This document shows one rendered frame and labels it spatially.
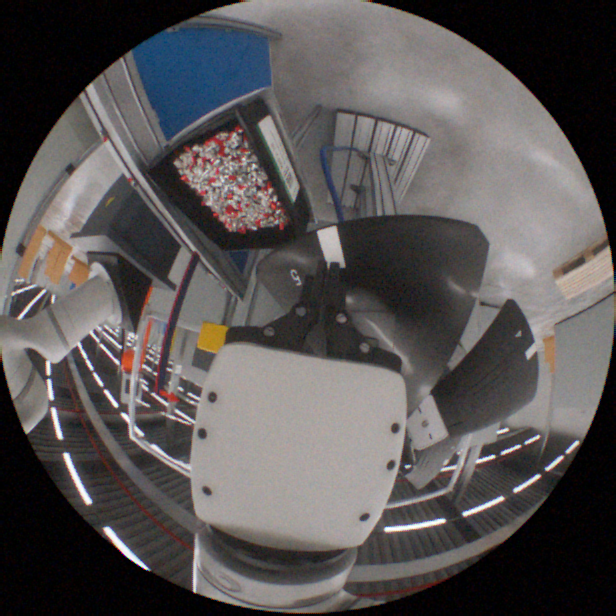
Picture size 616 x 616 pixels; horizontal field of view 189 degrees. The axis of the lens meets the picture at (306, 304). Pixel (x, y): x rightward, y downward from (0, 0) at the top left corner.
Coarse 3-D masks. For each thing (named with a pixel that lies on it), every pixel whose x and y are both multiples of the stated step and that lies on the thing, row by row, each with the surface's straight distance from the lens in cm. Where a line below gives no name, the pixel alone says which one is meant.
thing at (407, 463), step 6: (408, 438) 36; (408, 444) 35; (402, 450) 33; (408, 450) 34; (402, 456) 32; (408, 456) 33; (402, 462) 32; (408, 462) 33; (414, 462) 35; (402, 468) 37; (408, 468) 36; (396, 474) 38; (402, 474) 39
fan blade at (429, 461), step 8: (440, 440) 56; (448, 440) 60; (456, 440) 64; (424, 448) 51; (432, 448) 54; (440, 448) 58; (448, 448) 62; (456, 448) 67; (416, 456) 49; (424, 456) 52; (432, 456) 55; (440, 456) 60; (448, 456) 65; (416, 464) 51; (424, 464) 54; (432, 464) 58; (440, 464) 64; (416, 472) 53; (424, 472) 57; (432, 472) 62; (416, 480) 57; (424, 480) 63; (416, 488) 65
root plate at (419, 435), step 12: (432, 396) 36; (420, 408) 36; (432, 408) 36; (408, 420) 36; (420, 420) 36; (432, 420) 36; (420, 432) 37; (432, 432) 37; (444, 432) 37; (420, 444) 38
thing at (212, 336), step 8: (208, 328) 63; (216, 328) 61; (224, 328) 60; (200, 336) 64; (208, 336) 62; (216, 336) 61; (224, 336) 60; (200, 344) 63; (208, 344) 62; (216, 344) 61; (216, 352) 60
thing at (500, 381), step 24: (504, 312) 38; (504, 336) 38; (528, 336) 42; (480, 360) 36; (504, 360) 38; (528, 360) 43; (456, 384) 35; (480, 384) 37; (504, 384) 39; (528, 384) 45; (456, 408) 36; (480, 408) 38; (504, 408) 42; (456, 432) 38
